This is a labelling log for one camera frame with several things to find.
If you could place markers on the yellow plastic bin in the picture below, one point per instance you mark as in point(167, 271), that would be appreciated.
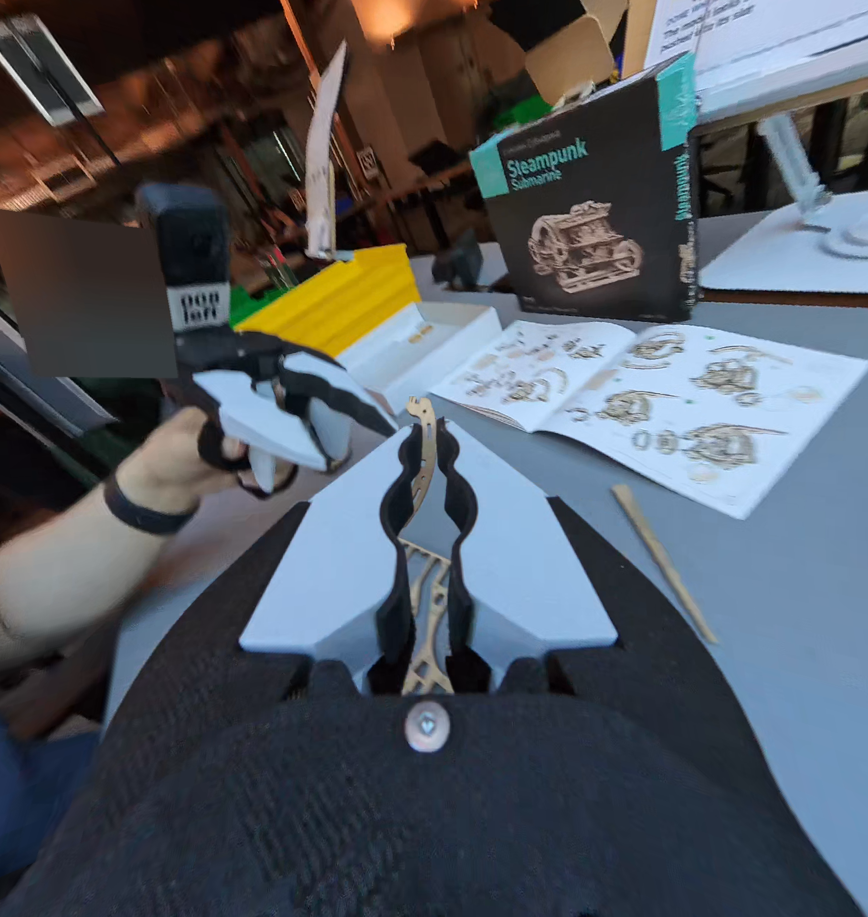
point(334, 301)

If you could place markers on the person's left forearm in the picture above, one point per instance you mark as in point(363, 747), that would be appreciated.
point(61, 580)

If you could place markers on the white printed paper sign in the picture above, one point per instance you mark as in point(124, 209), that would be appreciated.
point(763, 28)

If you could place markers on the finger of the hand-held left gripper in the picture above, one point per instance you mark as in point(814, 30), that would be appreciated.
point(330, 430)
point(255, 415)

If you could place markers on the long wooden model part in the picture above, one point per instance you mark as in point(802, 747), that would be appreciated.
point(426, 440)

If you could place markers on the black model kit box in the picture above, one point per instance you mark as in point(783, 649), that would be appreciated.
point(584, 215)

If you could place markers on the open cardboard box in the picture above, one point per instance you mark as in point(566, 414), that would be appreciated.
point(570, 50)

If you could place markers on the brown wooden strip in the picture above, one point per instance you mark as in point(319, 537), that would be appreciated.
point(792, 298)

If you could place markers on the small black device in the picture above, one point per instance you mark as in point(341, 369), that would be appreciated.
point(462, 261)

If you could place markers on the white cardboard tray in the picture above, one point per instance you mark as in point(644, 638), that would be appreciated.
point(434, 344)

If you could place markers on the person's left hand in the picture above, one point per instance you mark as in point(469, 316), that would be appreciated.
point(165, 458)

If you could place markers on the upright white sheet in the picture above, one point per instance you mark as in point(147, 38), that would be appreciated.
point(325, 157)

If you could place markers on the black wristband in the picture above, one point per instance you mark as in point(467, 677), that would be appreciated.
point(144, 516)

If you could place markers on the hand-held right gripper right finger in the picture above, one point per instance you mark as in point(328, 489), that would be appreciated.
point(527, 580)

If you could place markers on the white mat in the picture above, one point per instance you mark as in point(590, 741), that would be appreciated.
point(756, 265)

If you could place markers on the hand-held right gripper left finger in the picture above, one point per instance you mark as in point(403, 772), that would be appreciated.
point(326, 573)

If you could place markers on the open instruction booklet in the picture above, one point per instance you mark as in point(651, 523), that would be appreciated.
point(656, 408)

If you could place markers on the pointed wooden stick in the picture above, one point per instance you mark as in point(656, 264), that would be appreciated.
point(663, 562)

